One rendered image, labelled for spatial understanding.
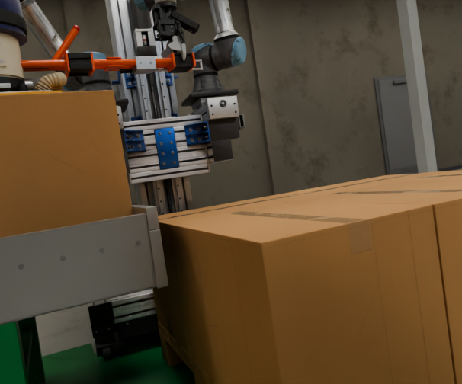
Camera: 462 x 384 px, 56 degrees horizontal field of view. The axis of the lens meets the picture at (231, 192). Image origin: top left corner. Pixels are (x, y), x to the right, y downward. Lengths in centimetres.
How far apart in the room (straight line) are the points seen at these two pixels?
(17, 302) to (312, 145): 796
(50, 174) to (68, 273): 30
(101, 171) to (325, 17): 849
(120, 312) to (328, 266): 119
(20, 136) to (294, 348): 88
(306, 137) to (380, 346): 793
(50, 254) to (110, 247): 14
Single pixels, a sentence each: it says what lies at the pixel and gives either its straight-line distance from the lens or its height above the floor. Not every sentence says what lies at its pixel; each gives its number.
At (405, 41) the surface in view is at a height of 165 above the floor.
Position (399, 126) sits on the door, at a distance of 991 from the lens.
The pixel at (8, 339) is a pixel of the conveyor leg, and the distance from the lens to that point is 115.
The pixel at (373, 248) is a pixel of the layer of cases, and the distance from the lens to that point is 87.
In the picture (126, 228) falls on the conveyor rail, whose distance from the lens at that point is 112.
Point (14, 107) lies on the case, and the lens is 129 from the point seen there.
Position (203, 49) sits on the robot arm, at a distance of 209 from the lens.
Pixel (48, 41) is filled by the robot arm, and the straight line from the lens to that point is 210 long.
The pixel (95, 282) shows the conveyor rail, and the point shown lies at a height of 45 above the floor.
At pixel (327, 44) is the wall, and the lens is 937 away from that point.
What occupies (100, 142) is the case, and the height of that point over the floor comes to 81.
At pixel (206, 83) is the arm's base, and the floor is 108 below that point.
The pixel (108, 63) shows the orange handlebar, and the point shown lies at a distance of 153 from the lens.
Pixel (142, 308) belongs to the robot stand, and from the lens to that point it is 186.
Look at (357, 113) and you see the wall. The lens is 940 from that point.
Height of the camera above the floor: 67
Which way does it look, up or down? 3 degrees down
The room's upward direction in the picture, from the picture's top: 8 degrees counter-clockwise
